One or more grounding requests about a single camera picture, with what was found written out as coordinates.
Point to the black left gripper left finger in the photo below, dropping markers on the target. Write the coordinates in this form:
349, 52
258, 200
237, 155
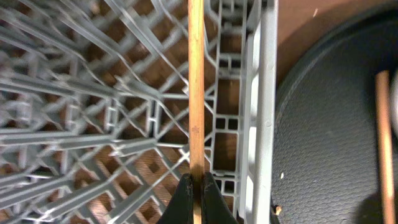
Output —
180, 208

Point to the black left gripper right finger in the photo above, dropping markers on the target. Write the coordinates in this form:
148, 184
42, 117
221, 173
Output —
214, 209

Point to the wooden chopstick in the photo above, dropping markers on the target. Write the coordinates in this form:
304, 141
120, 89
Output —
384, 136
196, 101

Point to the grey dish rack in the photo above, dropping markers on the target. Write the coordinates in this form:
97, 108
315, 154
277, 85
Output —
94, 106

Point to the round black tray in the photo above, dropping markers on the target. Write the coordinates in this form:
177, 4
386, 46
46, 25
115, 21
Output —
325, 167

